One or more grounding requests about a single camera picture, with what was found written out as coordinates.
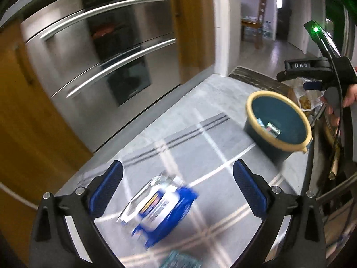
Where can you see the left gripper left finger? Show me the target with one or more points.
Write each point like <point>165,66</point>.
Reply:
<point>51,244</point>

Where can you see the teal blister pack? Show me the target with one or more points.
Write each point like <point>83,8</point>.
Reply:
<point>177,259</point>

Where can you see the stainless steel double oven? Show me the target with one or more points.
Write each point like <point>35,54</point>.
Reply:
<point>103,62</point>

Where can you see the clear plastic bag with food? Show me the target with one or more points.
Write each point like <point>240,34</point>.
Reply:
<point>307,100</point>

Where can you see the teal bin with yellow rim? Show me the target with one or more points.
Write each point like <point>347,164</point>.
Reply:
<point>277,125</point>

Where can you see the blue wet wipes pack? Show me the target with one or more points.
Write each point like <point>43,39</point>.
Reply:
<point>157,208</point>

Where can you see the wooden cabinet door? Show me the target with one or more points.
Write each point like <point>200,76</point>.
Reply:
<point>195,32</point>

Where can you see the grey checked floor mat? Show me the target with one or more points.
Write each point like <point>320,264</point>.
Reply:
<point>220,223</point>

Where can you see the wooden dining chair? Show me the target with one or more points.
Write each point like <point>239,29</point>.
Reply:
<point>256,24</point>

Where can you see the person's right hand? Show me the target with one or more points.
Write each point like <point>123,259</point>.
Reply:
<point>340,100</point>

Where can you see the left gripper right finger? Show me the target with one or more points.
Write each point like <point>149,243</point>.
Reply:
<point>304,244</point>

